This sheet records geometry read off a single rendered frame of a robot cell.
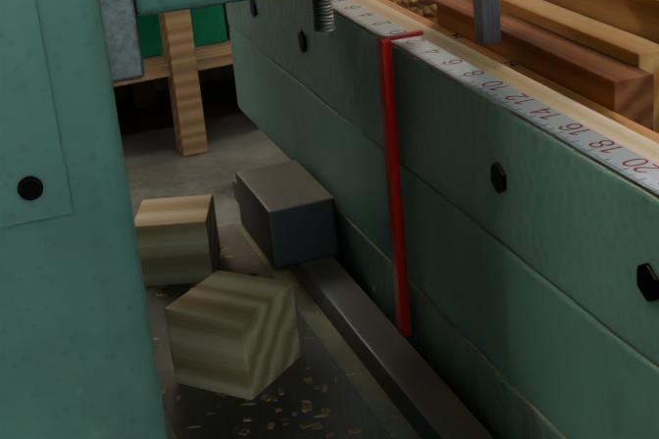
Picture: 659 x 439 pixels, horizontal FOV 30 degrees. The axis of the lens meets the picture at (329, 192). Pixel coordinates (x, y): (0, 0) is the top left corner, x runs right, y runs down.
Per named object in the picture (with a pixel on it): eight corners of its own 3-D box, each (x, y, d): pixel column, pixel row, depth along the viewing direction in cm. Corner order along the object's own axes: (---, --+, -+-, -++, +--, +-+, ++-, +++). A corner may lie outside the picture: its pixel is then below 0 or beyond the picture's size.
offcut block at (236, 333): (301, 357, 60) (293, 281, 59) (252, 401, 57) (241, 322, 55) (227, 341, 62) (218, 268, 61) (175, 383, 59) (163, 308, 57)
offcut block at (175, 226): (221, 252, 73) (213, 193, 72) (214, 281, 69) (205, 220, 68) (151, 257, 73) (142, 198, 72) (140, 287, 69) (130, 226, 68)
